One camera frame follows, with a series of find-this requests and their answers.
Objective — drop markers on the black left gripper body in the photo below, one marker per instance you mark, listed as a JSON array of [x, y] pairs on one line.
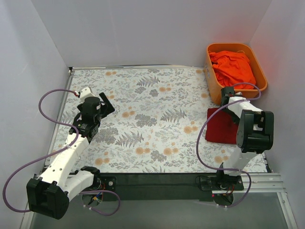
[[106, 104]]

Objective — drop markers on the dark red t-shirt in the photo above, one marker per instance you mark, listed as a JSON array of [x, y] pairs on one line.
[[221, 129]]

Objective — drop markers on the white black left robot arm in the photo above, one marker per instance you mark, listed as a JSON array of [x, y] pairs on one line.
[[51, 193]]

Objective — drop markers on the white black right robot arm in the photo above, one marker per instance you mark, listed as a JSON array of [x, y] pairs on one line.
[[255, 134]]

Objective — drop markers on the orange plastic basket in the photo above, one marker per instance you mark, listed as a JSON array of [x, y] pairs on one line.
[[215, 88]]

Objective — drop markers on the bright orange t-shirt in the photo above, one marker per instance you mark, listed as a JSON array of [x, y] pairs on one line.
[[232, 69]]

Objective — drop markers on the floral patterned table mat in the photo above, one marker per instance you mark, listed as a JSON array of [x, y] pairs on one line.
[[154, 128]]

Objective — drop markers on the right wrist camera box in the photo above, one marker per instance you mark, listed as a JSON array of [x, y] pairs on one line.
[[229, 92]]

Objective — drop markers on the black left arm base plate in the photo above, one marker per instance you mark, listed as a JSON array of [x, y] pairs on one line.
[[108, 183]]

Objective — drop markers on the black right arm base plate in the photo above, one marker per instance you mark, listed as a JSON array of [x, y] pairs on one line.
[[211, 182]]

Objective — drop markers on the aluminium front frame rail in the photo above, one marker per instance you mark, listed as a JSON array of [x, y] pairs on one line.
[[181, 185]]

